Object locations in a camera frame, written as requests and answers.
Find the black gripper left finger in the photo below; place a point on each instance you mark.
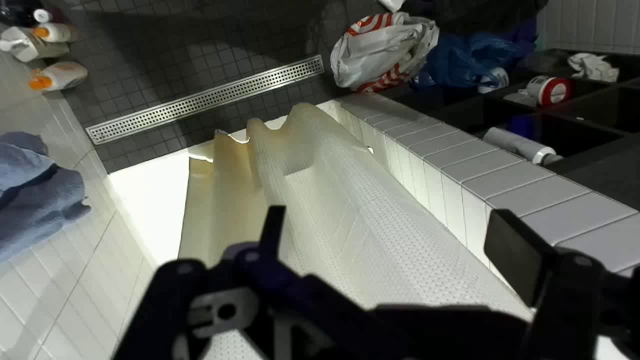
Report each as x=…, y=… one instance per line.
x=266, y=281

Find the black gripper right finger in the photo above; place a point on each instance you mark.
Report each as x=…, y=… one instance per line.
x=527, y=256

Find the white textured shower curtain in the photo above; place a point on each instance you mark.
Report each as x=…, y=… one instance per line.
x=372, y=221

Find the white tiled shower curb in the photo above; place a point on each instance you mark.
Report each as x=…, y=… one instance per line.
x=492, y=180

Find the white grey tube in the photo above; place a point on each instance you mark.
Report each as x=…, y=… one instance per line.
x=516, y=142

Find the black shelf unit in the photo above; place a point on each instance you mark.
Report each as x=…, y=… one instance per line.
x=586, y=130

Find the red white can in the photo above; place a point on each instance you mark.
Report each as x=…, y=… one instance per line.
x=553, y=90

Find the metal linear drain grate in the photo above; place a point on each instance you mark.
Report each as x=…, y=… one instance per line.
x=200, y=100

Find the white crumpled cloth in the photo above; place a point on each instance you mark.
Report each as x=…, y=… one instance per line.
x=593, y=66

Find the blue plastic bag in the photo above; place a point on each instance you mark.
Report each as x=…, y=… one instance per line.
x=457, y=62

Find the blue folded towel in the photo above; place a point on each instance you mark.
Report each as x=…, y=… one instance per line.
x=33, y=192

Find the white red plastic bag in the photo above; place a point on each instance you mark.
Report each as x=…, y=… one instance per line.
x=380, y=50

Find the white bottle orange cap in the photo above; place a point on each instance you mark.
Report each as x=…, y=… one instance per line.
x=57, y=33
x=62, y=75

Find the white pump bottle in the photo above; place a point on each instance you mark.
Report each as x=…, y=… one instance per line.
x=21, y=44

